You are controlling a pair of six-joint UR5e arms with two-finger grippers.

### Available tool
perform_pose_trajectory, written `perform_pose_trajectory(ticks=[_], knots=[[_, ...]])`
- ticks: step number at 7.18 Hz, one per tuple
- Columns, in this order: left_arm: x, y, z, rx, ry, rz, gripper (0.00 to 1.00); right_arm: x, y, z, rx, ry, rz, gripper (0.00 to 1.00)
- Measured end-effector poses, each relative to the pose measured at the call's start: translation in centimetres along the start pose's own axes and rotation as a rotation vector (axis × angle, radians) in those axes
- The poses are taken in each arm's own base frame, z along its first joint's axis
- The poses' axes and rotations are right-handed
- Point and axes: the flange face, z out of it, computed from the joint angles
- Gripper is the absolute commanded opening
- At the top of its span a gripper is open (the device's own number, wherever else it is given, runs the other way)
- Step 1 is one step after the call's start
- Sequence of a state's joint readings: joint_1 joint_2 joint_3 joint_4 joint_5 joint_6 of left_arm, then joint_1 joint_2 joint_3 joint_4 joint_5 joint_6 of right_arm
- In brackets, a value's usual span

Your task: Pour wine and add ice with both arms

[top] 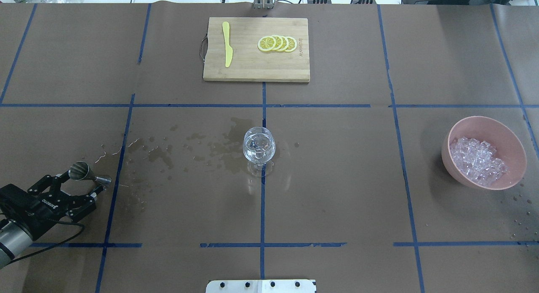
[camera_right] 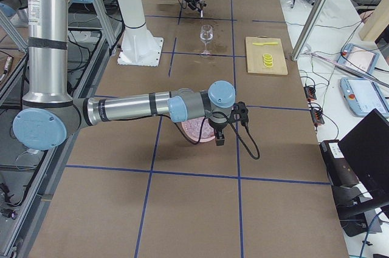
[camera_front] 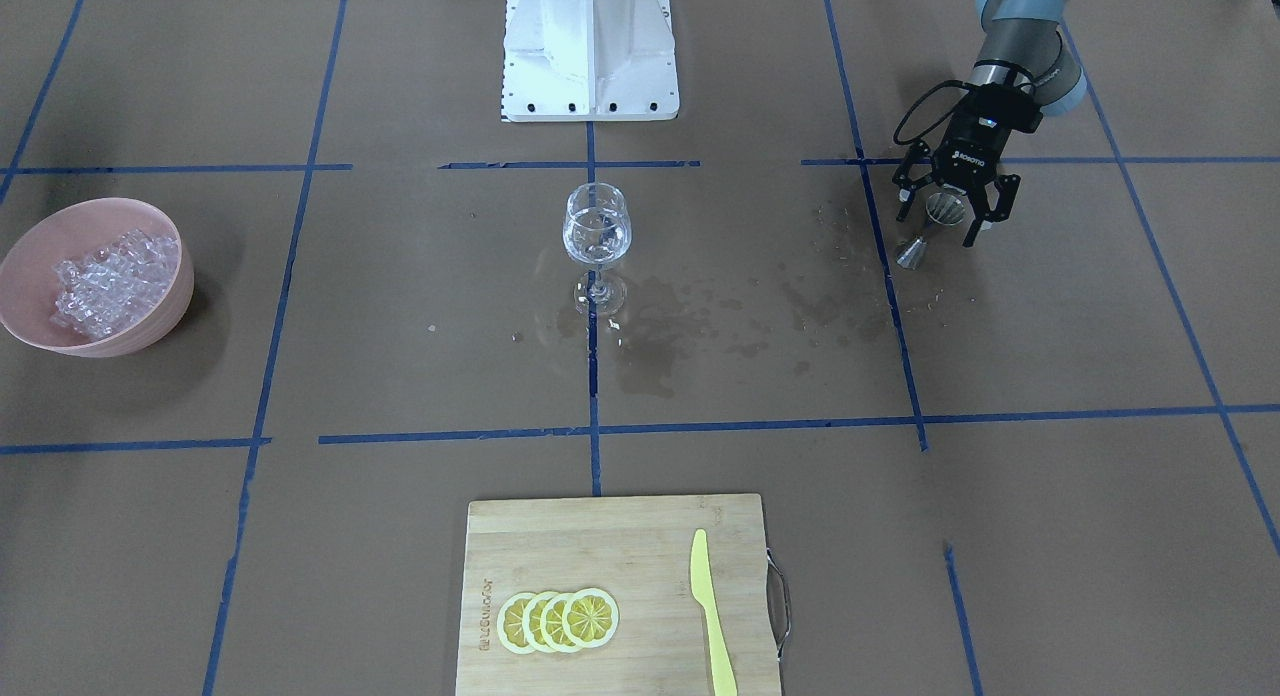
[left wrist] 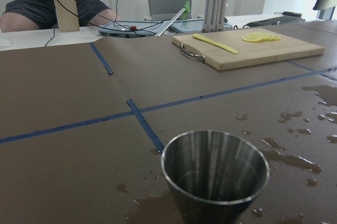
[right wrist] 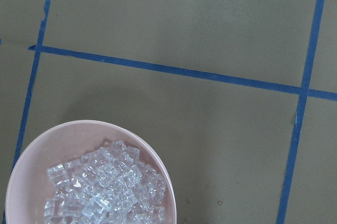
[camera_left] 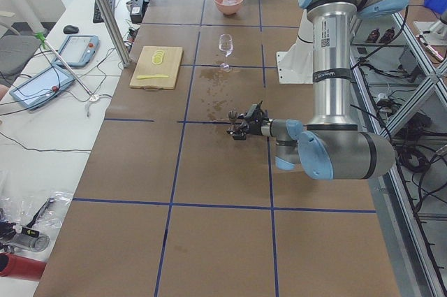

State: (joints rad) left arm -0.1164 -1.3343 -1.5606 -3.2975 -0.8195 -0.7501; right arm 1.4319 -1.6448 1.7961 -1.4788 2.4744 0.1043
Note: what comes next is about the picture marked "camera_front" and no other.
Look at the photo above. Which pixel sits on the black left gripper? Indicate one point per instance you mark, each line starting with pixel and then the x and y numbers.
pixel 966 154

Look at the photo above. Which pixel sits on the steel double jigger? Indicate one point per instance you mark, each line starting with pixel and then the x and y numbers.
pixel 941 210

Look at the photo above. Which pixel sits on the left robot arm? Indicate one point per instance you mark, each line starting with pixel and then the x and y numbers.
pixel 1024 71

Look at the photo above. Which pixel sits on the clear wine glass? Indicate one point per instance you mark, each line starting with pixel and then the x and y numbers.
pixel 596 233

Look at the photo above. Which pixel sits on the clear ice cubes pile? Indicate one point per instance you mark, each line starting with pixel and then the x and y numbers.
pixel 111 288

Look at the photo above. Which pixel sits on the yellow plastic knife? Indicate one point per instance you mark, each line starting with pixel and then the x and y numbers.
pixel 722 679

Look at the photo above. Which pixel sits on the bamboo cutting board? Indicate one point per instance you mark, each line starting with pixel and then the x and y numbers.
pixel 637 549

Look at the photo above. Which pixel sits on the lemon slice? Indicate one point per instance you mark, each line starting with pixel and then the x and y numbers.
pixel 532 619
pixel 551 625
pixel 511 630
pixel 590 618

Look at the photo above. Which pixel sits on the pink bowl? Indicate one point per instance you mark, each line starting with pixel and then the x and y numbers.
pixel 28 285

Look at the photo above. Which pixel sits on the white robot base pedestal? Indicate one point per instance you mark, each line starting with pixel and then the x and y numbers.
pixel 589 61

